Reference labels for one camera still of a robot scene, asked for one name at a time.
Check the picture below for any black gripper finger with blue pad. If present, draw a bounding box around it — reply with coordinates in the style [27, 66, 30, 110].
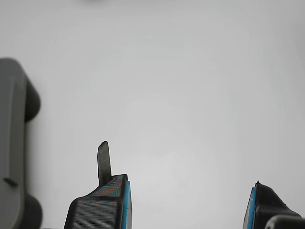
[63, 140, 133, 229]
[243, 181, 305, 229]

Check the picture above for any grey holder with dark legs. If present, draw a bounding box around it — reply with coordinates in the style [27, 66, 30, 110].
[0, 57, 44, 229]

